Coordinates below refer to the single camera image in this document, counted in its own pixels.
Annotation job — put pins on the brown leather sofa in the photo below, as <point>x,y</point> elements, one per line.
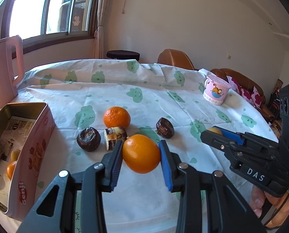
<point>244,80</point>

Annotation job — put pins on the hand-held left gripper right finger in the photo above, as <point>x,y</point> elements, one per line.
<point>165,167</point>

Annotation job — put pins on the pink floral cushion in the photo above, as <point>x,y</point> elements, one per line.
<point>253,97</point>

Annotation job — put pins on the cloud print tablecloth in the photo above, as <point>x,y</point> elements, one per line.
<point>147,106</point>

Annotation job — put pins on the printed paper leaflet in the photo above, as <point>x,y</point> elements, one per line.
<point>18,126</point>

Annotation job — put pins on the dark wrinkled round fruit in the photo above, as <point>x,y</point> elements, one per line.
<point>88,139</point>
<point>165,128</point>

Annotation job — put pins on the black round stool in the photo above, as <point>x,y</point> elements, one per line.
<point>122,54</point>

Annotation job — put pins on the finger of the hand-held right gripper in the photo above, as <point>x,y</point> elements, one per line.
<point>233,136</point>
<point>215,142</point>

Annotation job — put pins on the sliding glass window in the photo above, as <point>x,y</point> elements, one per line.
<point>32,9</point>

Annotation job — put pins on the brown leather armchair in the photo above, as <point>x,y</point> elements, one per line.
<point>173,58</point>

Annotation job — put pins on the pink electric kettle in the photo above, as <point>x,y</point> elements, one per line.
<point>1,72</point>

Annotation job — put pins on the brown white cut piece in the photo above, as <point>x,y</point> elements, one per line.
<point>114,136</point>

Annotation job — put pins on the pink cartoon cup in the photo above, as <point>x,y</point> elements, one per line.
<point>216,92</point>

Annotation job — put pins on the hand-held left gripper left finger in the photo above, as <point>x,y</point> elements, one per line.
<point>117,172</point>

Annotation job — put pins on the small orange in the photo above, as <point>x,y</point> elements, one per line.
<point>140,153</point>
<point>11,170</point>

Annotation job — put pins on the narrow floral curtain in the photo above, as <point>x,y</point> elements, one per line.
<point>102,17</point>

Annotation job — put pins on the large orange mandarin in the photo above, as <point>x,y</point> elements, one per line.
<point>116,117</point>

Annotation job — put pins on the pink metal tin box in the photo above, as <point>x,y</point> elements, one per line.
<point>30,165</point>

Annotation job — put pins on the person's right hand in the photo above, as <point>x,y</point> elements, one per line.
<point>257,201</point>

